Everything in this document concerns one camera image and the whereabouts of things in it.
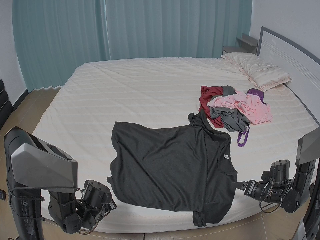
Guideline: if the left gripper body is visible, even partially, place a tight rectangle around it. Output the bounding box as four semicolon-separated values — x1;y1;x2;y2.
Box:
96;200;117;219

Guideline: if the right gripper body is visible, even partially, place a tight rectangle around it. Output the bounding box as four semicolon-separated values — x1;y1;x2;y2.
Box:
244;180;273;202

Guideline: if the black T-shirt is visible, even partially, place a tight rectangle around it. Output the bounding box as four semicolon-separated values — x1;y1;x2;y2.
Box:
106;108;237;227

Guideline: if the bed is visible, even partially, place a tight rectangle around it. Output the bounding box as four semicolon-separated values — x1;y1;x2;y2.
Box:
34;26;320;233

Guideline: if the grey garment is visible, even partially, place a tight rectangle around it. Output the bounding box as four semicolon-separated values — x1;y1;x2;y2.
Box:
209;85;250;133

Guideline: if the pink garment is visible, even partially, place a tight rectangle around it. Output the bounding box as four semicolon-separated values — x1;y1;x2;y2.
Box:
207;89;273;125

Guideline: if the purple garment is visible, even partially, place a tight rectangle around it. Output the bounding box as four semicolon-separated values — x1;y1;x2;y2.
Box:
237;88;266;149

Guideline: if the dark red garment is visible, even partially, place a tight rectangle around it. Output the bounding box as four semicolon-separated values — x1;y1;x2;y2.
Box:
199;85;224;129

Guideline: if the cream pillow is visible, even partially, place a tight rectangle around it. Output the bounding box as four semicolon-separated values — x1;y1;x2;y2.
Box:
220;52;292;92

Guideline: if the grey bedside table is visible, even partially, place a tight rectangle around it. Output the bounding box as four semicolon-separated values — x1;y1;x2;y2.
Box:
222;33;258;56

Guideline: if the black chest of drawers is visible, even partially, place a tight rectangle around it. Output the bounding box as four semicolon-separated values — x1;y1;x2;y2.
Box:
0;78;13;132

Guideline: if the blue-green curtain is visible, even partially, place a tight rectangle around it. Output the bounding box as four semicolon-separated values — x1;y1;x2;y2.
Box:
105;0;253;59
12;0;112;92

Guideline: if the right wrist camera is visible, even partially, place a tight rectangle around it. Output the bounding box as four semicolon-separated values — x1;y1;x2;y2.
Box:
261;171;273;184

